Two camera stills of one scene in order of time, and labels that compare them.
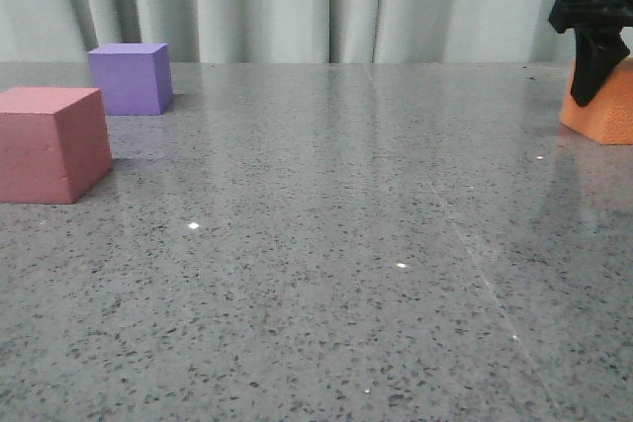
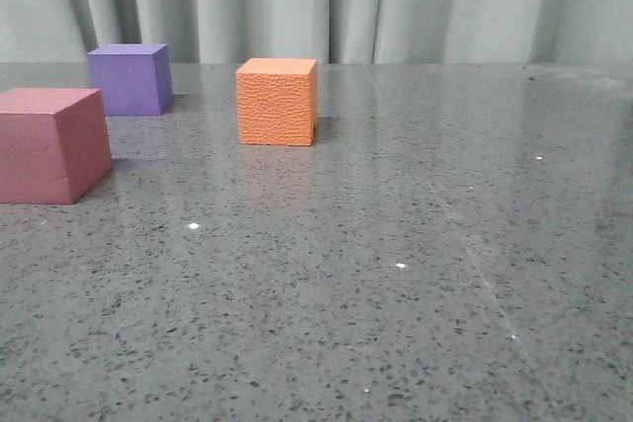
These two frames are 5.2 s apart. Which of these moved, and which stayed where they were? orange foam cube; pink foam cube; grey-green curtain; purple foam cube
Moved: orange foam cube
Stayed: purple foam cube; grey-green curtain; pink foam cube
